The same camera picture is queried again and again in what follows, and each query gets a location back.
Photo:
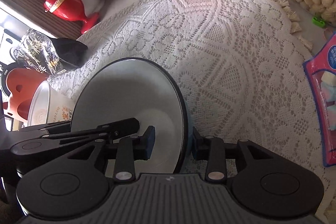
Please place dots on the pink marshmallow bag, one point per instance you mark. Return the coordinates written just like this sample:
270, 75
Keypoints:
323, 69

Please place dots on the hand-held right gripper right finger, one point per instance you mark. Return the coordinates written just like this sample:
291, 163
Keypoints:
194, 145

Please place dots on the green clip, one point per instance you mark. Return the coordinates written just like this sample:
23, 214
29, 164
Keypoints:
318, 21

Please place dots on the orange plastic chair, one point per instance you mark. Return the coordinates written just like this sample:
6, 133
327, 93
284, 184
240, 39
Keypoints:
21, 82

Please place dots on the white disposable food container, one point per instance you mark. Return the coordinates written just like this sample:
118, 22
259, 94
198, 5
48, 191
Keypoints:
39, 103

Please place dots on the red vase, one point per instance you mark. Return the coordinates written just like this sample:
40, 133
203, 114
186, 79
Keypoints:
65, 6

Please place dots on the white lace tablecloth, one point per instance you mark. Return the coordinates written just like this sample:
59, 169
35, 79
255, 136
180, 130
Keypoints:
223, 56

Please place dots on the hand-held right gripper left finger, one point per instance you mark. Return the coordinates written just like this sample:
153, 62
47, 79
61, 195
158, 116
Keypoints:
151, 144

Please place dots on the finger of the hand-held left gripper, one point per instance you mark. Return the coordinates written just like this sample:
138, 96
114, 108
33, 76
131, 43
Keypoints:
78, 134
52, 127

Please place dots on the black snack bag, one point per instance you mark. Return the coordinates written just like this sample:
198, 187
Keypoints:
34, 50

